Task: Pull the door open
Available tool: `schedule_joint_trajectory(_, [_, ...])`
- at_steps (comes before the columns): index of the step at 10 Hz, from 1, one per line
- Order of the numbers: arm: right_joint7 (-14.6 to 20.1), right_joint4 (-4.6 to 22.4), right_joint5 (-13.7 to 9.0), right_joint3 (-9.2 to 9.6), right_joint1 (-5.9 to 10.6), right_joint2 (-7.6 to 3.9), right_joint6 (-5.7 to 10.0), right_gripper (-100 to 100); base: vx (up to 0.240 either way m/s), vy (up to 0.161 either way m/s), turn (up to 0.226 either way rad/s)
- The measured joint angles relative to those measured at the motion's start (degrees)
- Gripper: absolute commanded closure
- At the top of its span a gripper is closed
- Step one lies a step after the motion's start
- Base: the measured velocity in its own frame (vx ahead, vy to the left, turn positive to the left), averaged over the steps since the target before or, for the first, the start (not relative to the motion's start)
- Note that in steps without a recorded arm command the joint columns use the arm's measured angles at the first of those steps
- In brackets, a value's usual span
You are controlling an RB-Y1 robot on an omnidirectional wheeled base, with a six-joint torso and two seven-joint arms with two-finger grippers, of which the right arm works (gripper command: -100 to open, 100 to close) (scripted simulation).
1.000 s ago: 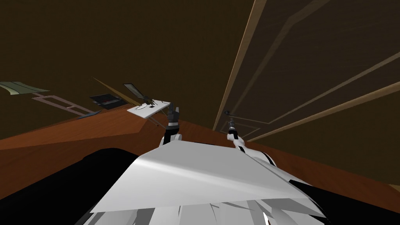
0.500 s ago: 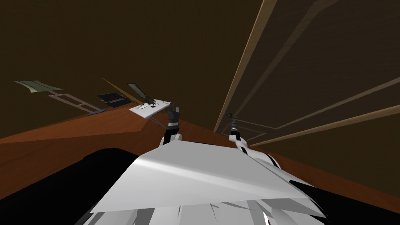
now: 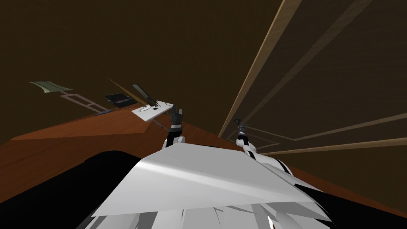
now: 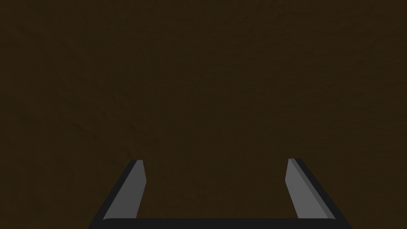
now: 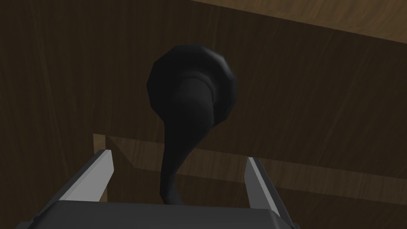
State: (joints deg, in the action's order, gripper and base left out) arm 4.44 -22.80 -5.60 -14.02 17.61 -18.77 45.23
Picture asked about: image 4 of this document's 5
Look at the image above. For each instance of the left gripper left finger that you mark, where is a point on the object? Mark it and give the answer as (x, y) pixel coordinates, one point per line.
(128, 197)

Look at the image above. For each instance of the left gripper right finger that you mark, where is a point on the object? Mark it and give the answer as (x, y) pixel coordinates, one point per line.
(306, 194)

